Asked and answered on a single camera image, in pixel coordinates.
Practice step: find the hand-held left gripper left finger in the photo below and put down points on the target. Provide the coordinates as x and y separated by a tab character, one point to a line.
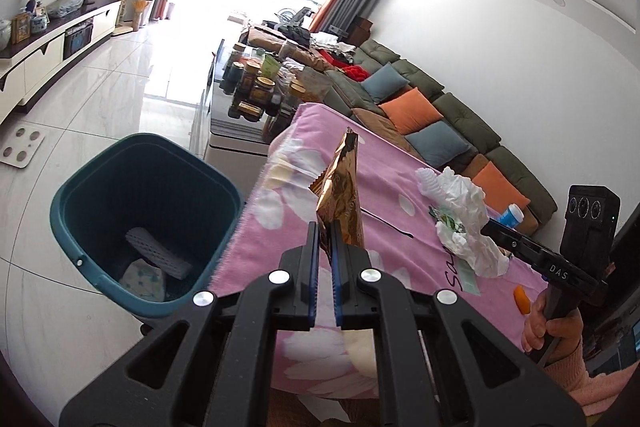
311	267

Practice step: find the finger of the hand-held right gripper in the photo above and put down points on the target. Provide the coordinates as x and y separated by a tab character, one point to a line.
510	238

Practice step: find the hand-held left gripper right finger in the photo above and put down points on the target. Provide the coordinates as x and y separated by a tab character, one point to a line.
337	267

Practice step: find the white plastic bag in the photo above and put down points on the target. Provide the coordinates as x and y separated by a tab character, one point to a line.
470	197

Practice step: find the orange peel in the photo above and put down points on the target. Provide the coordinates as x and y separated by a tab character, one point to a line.
523	299

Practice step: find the green printed wrapper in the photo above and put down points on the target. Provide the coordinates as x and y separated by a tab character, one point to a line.
447	222

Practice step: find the gold snack bag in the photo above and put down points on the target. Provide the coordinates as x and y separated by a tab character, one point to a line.
345	187

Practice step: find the teal trash bin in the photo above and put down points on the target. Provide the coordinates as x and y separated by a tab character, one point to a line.
100	187

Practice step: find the person's right forearm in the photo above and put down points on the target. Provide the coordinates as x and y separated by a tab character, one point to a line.
590	387

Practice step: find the person's right hand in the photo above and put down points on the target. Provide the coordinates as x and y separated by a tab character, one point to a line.
535	322

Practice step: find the small blue capped bottle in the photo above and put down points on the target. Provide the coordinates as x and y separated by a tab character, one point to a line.
511	213

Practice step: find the orange cushion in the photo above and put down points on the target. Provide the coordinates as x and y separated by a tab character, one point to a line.
412	109
500	187

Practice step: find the pink floral blanket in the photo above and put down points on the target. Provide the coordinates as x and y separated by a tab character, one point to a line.
380	167

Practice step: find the blue cushion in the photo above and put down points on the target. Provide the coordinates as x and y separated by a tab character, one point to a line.
437	144
385	82

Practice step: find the green sofa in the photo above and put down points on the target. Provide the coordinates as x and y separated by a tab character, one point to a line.
465	112

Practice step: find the glass top coffee table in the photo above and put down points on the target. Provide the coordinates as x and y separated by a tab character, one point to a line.
235	132

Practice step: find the white foam net sleeve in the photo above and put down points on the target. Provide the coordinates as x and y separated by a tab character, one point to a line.
155	252

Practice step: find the white patterned packet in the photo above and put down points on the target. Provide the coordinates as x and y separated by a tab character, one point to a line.
142	279

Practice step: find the group of glass jars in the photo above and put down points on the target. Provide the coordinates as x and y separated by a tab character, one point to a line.
257	84

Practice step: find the red cloth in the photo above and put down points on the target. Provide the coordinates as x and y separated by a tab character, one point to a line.
350	69

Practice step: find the brown box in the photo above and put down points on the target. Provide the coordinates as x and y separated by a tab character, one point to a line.
360	31

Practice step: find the white bathroom scale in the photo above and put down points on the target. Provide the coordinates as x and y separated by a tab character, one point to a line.
20	147

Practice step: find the white tv cabinet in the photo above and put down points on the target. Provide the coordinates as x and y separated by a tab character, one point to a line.
35	67

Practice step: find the plastic wrapped tray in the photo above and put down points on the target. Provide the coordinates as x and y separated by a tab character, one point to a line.
65	6

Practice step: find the blue white porcelain pot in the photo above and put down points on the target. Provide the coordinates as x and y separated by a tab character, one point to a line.
39	24

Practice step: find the white lidded jar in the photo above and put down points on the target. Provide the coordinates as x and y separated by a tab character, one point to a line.
4	34

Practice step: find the wooden photo frame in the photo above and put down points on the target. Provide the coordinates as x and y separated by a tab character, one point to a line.
21	28

